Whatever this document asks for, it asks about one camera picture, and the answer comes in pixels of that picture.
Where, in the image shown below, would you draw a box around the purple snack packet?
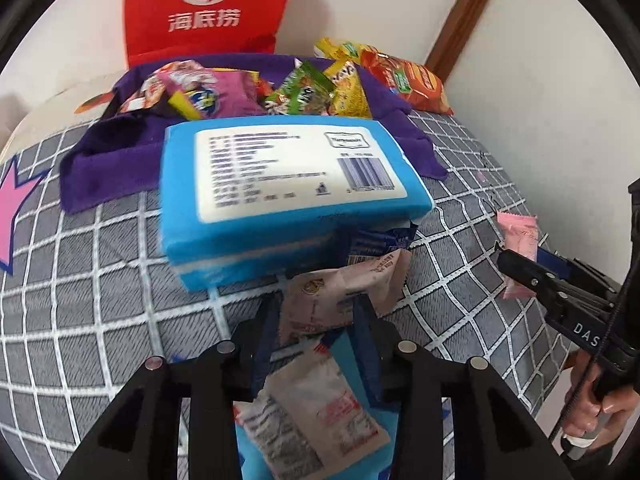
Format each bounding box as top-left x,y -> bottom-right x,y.
192,67 -> 267,122

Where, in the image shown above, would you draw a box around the yellow chips bag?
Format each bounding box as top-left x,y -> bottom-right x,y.
314,36 -> 372,62

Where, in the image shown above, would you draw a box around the pink printed snack packet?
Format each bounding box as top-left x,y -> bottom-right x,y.
144,59 -> 217,102

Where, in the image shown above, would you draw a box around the person's right hand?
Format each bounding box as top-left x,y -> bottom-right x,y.
565,350 -> 640,443

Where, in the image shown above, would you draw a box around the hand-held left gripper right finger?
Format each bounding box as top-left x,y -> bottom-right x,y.
351,295 -> 576,480

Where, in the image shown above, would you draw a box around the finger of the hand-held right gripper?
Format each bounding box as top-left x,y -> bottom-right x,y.
536,248 -> 577,282
495,248 -> 557,307

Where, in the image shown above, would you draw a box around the purple towel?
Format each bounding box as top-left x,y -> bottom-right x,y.
59,52 -> 449,216

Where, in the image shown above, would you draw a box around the white beige snack packet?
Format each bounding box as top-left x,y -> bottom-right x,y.
234,344 -> 392,480

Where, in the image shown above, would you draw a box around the light pink snack packet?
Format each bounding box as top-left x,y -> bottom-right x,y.
496,211 -> 540,301

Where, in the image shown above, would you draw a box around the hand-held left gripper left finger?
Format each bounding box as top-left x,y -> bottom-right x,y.
57,292 -> 285,480

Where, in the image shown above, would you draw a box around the grey checked bedsheet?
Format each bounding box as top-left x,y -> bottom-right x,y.
0,105 -> 576,480

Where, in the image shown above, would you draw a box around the wooden door frame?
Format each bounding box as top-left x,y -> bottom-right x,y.
425,0 -> 507,81

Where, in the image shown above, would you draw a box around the dark blue snack packet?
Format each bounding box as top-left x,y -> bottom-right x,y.
347,224 -> 419,267

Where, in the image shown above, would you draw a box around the beige pink snack packet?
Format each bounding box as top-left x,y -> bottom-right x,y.
277,250 -> 414,347

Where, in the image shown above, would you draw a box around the blue tissue pack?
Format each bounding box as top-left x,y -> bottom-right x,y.
159,117 -> 435,295
235,330 -> 401,480

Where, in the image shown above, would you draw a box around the orange chips bag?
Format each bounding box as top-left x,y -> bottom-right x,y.
359,47 -> 454,117

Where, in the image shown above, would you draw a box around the green snack packet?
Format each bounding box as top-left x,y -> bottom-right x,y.
264,59 -> 337,117

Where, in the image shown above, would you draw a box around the red paper bag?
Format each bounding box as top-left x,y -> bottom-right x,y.
122,0 -> 302,69

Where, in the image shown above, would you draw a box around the red white small packet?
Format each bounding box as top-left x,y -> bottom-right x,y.
117,77 -> 167,114

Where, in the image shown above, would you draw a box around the yellow triangular snack packet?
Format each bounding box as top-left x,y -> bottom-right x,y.
324,57 -> 374,119

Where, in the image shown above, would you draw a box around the fruit print white mattress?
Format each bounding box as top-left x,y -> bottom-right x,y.
0,67 -> 132,161

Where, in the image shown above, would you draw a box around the yellow small snack packet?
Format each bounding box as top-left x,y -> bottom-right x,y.
167,89 -> 207,122

